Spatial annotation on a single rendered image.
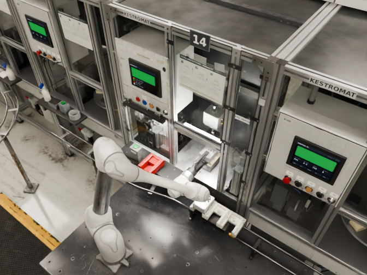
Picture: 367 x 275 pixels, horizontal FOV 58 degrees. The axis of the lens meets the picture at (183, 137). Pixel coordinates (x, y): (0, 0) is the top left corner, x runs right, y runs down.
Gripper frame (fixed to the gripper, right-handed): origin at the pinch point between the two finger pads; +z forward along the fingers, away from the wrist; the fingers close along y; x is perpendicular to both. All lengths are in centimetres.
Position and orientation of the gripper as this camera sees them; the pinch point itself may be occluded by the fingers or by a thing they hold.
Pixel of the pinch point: (205, 156)
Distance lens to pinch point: 243.5
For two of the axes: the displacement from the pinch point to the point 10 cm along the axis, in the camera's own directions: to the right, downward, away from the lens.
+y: -0.1, -7.0, -7.1
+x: -8.1, -4.2, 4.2
